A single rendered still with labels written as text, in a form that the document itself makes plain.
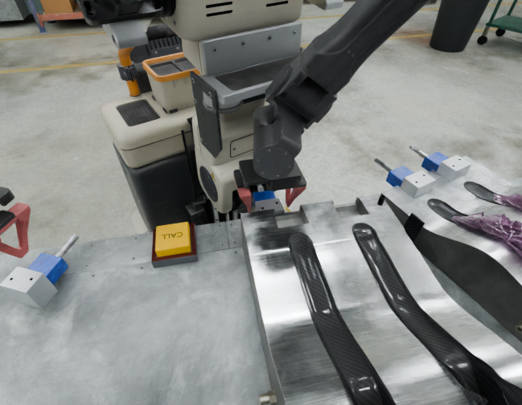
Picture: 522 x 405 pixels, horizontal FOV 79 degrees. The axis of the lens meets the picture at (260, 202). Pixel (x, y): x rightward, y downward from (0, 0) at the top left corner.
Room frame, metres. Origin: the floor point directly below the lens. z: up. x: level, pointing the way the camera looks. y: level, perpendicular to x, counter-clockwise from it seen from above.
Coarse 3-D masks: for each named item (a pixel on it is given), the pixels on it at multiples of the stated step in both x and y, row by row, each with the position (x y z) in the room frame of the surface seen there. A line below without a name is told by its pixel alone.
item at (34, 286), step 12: (72, 240) 0.36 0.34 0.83; (60, 252) 0.33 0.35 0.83; (36, 264) 0.30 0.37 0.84; (48, 264) 0.30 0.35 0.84; (60, 264) 0.31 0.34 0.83; (12, 276) 0.27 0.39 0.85; (24, 276) 0.27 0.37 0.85; (36, 276) 0.27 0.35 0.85; (48, 276) 0.28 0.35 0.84; (12, 288) 0.25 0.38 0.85; (24, 288) 0.25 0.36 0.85; (36, 288) 0.26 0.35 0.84; (48, 288) 0.27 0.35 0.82; (24, 300) 0.25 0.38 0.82; (36, 300) 0.25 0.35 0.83; (48, 300) 0.26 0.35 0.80
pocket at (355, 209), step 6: (342, 204) 0.41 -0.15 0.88; (348, 204) 0.41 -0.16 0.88; (354, 204) 0.41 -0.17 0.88; (360, 204) 0.40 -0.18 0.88; (336, 210) 0.40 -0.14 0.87; (342, 210) 0.41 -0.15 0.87; (348, 210) 0.41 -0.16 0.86; (354, 210) 0.41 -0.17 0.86; (360, 210) 0.40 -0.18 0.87; (366, 210) 0.38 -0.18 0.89; (342, 216) 0.39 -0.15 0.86; (348, 216) 0.39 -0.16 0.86
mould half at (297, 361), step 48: (336, 240) 0.32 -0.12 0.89; (384, 240) 0.32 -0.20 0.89; (288, 288) 0.23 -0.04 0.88; (336, 288) 0.23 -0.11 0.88; (432, 288) 0.23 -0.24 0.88; (288, 336) 0.16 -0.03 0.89; (384, 336) 0.16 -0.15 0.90; (480, 336) 0.15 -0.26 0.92; (288, 384) 0.10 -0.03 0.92; (336, 384) 0.10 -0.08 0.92; (384, 384) 0.10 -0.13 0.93; (432, 384) 0.10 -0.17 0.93
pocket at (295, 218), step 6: (300, 210) 0.39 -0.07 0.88; (276, 216) 0.38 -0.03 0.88; (282, 216) 0.38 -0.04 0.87; (288, 216) 0.38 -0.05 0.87; (294, 216) 0.39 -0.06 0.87; (300, 216) 0.39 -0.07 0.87; (282, 222) 0.38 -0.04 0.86; (288, 222) 0.38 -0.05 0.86; (294, 222) 0.38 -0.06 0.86; (300, 222) 0.38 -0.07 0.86; (306, 222) 0.36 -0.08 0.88
